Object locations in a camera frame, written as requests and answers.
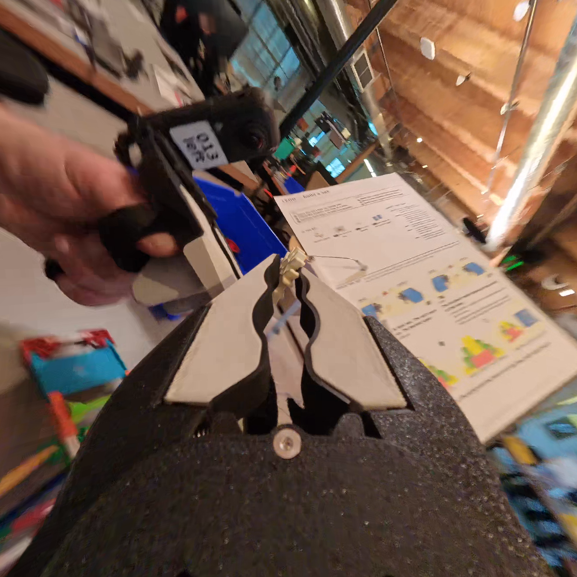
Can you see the small blue bin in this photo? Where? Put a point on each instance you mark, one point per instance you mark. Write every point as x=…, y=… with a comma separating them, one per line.
x=294, y=185

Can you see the white snowflake toy connector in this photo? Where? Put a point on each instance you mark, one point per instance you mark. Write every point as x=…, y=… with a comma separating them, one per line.
x=288, y=270

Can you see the blue parts bin with tag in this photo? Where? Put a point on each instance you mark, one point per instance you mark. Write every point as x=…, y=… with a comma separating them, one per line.
x=252, y=225

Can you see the instruction sheet board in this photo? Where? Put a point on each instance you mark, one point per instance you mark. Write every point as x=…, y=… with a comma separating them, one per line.
x=428, y=293

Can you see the neighbouring grey table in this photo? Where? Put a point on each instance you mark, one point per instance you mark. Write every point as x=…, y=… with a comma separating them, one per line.
x=112, y=54

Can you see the green tote bag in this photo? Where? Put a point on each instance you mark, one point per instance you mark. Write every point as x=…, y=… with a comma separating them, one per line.
x=283, y=148

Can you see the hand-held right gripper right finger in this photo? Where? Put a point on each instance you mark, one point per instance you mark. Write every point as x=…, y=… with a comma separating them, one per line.
x=356, y=360

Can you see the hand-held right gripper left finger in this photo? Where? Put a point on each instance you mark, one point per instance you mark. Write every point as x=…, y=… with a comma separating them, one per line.
x=216, y=356

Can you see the black pole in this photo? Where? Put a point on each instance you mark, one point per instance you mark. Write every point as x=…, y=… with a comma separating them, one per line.
x=338, y=58

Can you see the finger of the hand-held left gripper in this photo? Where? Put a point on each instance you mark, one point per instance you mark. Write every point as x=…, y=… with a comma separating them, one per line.
x=221, y=261

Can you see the white air vent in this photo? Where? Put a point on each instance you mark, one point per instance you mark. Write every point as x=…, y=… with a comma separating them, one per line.
x=363, y=70

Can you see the silver pipe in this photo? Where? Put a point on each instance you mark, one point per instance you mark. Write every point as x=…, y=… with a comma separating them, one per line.
x=532, y=148

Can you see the person's left hand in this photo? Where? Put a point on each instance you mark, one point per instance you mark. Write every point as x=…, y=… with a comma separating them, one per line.
x=54, y=189

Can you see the silver ventilation duct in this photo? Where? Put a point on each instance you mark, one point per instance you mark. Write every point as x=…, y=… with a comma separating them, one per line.
x=333, y=18

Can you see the colourful construction toy model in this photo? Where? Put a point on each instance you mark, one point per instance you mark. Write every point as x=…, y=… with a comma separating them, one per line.
x=76, y=369

